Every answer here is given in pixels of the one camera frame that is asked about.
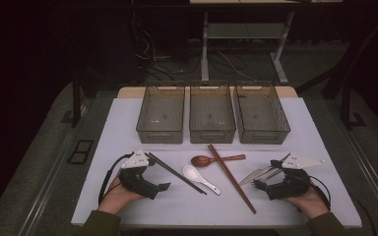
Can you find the metal floor rail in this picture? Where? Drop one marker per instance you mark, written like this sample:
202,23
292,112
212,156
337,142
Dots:
50,183
370,173

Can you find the brown wooden spoon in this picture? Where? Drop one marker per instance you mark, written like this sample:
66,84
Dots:
201,161

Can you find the black slanted beam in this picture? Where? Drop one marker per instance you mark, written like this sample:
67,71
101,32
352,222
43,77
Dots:
351,55

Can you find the black metal stand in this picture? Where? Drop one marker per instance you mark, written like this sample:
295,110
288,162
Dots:
345,105
76,105

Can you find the person's left hand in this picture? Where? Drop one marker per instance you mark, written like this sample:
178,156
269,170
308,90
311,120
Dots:
116,198

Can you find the smoky clear plastic bin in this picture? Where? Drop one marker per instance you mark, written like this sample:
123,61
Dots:
211,113
261,113
160,113

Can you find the person's right hand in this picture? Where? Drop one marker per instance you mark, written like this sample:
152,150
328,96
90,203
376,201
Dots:
310,205

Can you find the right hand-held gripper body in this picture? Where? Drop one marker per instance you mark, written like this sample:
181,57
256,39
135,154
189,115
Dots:
288,188

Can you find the white metal desk frame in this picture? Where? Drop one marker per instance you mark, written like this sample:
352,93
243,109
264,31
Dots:
204,49

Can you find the white ceramic spoon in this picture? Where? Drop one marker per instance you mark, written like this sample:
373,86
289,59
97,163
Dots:
192,173

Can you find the white table mat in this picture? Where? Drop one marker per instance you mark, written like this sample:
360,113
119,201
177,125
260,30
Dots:
177,209

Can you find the metal fork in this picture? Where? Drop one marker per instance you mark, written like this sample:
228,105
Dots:
272,175

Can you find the brown wooden chopstick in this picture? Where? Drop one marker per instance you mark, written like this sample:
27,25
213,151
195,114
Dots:
232,177

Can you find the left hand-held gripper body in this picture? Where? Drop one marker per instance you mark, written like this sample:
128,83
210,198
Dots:
134,180

